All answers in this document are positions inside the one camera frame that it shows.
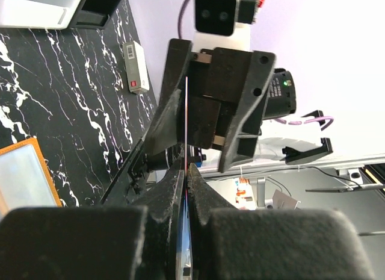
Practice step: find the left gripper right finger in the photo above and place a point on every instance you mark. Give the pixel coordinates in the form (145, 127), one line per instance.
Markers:
(228, 243)

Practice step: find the right black card bin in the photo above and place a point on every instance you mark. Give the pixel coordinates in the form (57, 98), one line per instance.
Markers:
(93, 14)

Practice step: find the white middle card bin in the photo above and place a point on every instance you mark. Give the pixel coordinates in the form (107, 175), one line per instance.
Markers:
(38, 14)

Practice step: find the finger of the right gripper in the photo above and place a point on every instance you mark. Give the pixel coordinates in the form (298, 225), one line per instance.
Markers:
(242, 134)
(166, 128)

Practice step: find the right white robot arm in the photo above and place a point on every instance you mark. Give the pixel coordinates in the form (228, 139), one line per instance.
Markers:
(289, 139)

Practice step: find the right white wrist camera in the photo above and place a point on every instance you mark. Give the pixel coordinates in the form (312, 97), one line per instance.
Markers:
(224, 24)

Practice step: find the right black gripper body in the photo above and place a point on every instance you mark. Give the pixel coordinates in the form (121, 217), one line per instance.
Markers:
(215, 83)

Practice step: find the orange leather card holder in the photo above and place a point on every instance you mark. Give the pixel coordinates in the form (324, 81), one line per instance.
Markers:
(25, 178)

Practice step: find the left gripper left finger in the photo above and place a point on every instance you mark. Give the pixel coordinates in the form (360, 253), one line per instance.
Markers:
(138, 241)

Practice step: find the aluminium table frame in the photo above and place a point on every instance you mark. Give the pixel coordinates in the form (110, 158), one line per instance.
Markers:
(264, 167)

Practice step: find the small white red box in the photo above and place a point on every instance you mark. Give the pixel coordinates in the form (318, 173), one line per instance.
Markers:
(136, 69)

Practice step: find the thin edge-on credit card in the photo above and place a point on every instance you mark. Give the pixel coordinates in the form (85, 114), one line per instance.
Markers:
(186, 138)

